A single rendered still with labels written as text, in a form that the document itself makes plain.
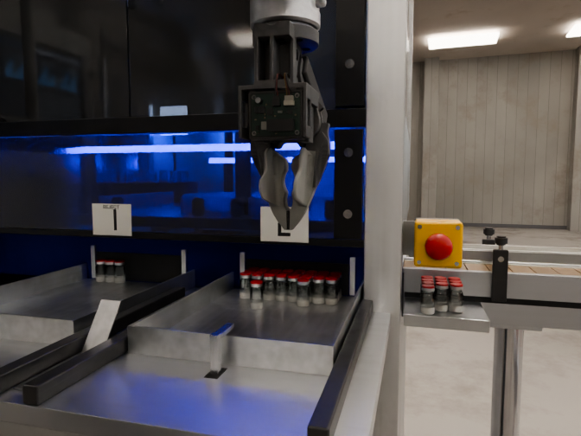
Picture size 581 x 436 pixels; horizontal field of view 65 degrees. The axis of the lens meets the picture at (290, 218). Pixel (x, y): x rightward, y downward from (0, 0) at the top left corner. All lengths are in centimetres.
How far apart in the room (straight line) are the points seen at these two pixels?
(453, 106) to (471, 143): 90
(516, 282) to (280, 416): 55
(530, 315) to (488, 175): 1008
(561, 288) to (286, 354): 53
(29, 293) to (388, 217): 66
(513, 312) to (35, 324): 75
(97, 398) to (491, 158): 1065
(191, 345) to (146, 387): 8
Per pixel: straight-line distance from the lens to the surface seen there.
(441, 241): 72
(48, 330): 70
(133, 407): 50
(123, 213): 91
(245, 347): 55
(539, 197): 1108
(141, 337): 61
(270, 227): 78
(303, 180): 50
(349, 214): 75
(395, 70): 76
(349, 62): 77
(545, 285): 90
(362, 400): 49
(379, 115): 75
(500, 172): 1097
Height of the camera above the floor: 110
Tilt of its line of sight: 5 degrees down
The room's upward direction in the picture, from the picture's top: straight up
